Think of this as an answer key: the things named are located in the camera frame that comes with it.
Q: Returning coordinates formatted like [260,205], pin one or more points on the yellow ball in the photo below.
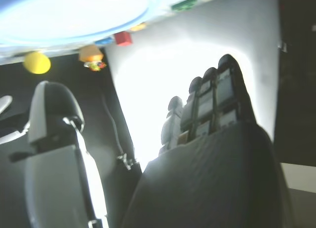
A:
[37,63]

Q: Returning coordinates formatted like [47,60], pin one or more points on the blue round plate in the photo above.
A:
[74,38]

